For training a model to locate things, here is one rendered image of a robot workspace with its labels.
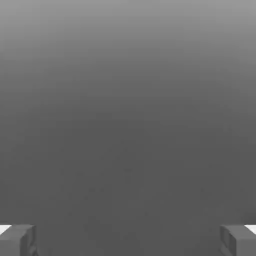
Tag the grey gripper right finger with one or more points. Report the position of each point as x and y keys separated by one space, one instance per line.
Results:
x=240 y=243

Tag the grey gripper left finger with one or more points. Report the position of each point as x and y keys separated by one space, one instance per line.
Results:
x=14 y=242

